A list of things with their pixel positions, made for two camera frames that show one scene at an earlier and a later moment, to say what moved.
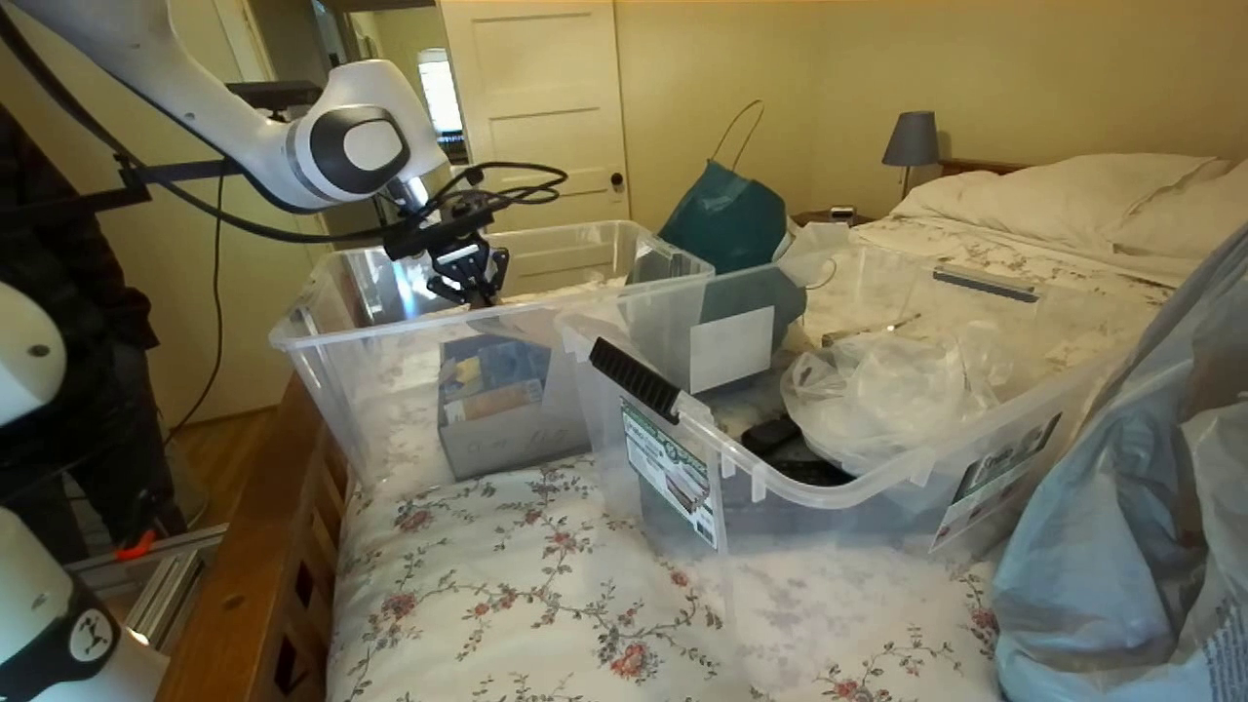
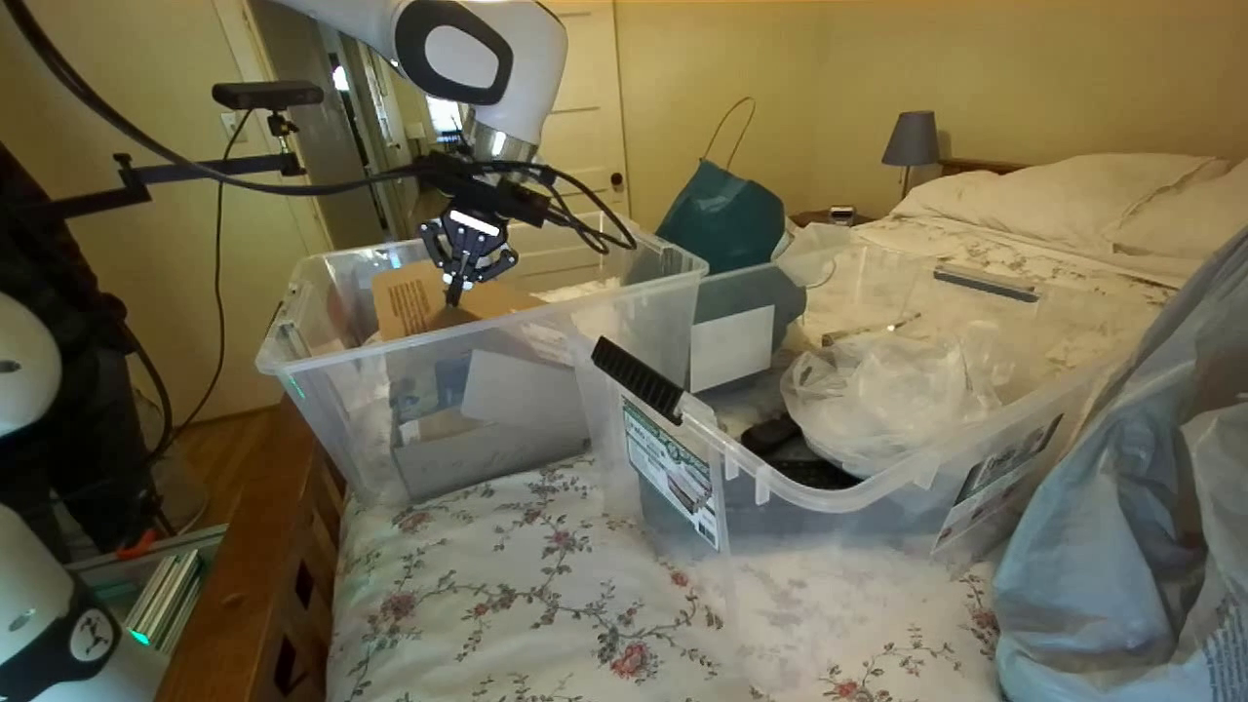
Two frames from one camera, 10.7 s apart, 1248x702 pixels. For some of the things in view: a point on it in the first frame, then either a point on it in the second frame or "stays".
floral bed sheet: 558,588 stays
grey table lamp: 909,140 stays
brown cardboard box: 497,412 -> 419,299
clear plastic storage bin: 409,385 stays
